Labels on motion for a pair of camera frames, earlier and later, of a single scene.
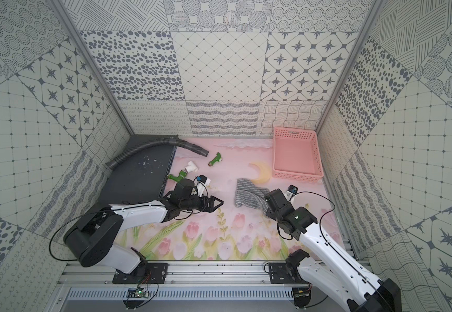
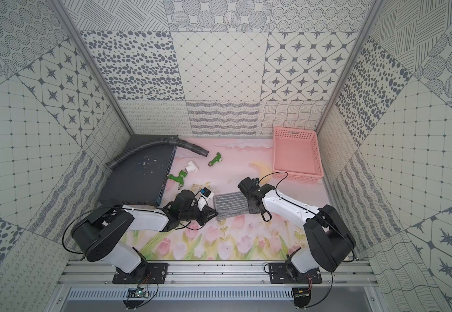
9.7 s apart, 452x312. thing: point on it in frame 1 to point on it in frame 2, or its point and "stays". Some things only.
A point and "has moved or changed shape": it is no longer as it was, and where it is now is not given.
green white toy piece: [189, 168] stays
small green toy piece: [217, 158] stays
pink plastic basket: [296, 155] stays
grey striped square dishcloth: [248, 195] has moved or changed shape
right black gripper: [269, 214] to [252, 210]
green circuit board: [137, 292] stays
